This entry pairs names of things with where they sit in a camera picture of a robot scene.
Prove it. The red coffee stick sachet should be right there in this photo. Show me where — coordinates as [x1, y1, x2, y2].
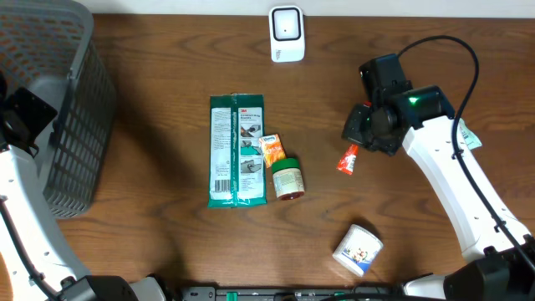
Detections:
[337, 144, 359, 175]

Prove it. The teal white snack packet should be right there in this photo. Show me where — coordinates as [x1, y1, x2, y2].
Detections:
[459, 119, 482, 150]

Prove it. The green lid white jar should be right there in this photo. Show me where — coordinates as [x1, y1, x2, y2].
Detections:
[272, 158, 305, 201]

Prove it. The small orange carton box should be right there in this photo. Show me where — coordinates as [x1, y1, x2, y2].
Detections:
[258, 134, 287, 168]

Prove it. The white blue labelled jar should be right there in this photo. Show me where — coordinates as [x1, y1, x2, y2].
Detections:
[332, 224, 384, 277]

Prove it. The white red package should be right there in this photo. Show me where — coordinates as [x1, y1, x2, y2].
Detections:
[208, 94, 267, 208]

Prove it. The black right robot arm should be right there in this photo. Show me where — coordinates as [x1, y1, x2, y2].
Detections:
[342, 54, 534, 300]

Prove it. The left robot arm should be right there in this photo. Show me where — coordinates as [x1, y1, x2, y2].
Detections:
[1, 79, 183, 300]

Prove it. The white barcode scanner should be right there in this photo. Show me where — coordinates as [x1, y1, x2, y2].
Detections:
[268, 5, 306, 63]

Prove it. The grey plastic mesh basket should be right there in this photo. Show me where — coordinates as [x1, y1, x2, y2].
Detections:
[1, 1, 116, 219]

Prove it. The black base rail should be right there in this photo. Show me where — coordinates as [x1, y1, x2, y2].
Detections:
[180, 284, 401, 301]

